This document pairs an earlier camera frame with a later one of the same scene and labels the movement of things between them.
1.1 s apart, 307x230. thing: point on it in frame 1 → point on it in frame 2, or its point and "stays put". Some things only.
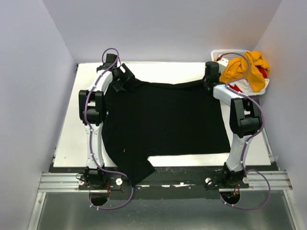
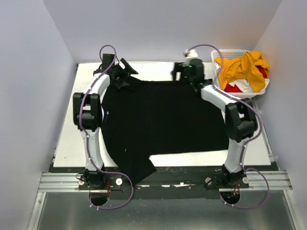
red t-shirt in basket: [263, 71] stays put
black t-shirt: [146, 119] stays put
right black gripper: [219, 74] → [178, 67]
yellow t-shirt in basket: [245, 67] stays put
